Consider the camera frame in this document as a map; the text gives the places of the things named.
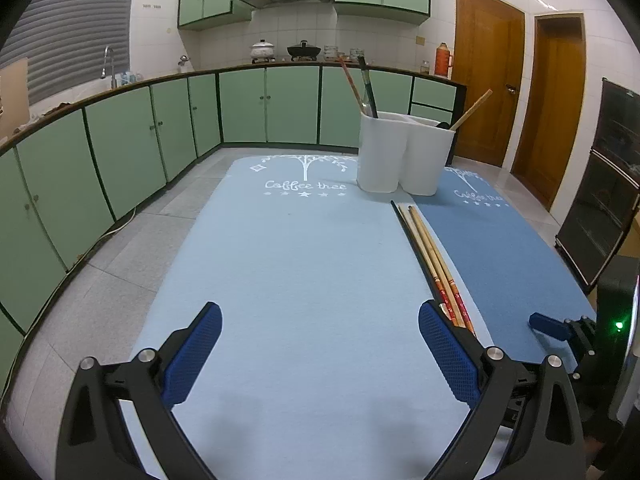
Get light blue printed mat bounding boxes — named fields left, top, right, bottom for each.
left=117, top=154, right=481, bottom=480

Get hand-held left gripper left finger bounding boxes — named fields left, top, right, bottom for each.
left=55, top=302, right=223, bottom=480

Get person's right forearm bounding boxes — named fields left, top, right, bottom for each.
left=582, top=412, right=640, bottom=480

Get grey window blind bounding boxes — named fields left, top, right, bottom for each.
left=0, top=0, right=138, bottom=106

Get recessed wooden door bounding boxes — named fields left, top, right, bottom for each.
left=511, top=11, right=587, bottom=212

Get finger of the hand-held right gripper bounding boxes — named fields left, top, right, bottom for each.
left=529, top=311, right=601, bottom=361

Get metal faucet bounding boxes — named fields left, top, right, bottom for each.
left=100, top=46, right=117, bottom=90

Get green base cabinets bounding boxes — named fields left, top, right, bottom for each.
left=0, top=62, right=468, bottom=396

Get black wok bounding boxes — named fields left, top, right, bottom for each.
left=286, top=40, right=322, bottom=60

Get bundle of wooden chopsticks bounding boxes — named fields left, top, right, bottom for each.
left=399, top=204, right=468, bottom=333

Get cardboard board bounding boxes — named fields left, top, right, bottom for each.
left=0, top=57, right=30, bottom=136

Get reddish brown chopstick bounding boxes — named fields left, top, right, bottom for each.
left=338, top=56, right=367, bottom=117

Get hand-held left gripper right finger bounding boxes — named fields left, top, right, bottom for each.
left=417, top=299, right=586, bottom=480

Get black chopstick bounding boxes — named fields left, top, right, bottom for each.
left=356, top=56, right=379, bottom=119
left=390, top=200, right=446, bottom=308

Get closed wooden door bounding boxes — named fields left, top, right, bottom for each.
left=452, top=0, right=526, bottom=168

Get orange thermos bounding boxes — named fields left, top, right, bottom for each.
left=433, top=42, right=453, bottom=78

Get white floor cable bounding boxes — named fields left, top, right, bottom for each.
left=75, top=205, right=138, bottom=271

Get black glass-front cabinet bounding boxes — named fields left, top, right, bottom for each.
left=554, top=77, right=640, bottom=296

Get dark blue printed mat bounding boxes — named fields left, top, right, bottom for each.
left=412, top=165, right=598, bottom=366

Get white two-compartment utensil holder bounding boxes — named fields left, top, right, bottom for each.
left=356, top=110, right=457, bottom=197

